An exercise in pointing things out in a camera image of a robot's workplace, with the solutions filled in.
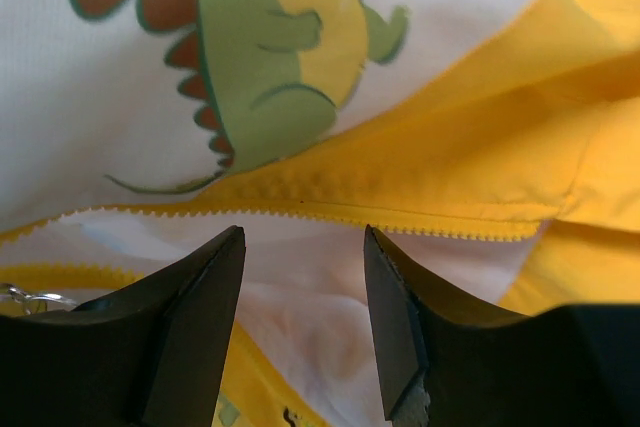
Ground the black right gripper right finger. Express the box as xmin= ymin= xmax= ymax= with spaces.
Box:
xmin=364 ymin=227 xmax=639 ymax=426

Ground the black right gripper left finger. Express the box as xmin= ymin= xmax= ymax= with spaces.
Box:
xmin=1 ymin=226 xmax=245 ymax=426

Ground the yellow cream dinosaur print jacket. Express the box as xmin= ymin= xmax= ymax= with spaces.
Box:
xmin=1 ymin=0 xmax=639 ymax=426

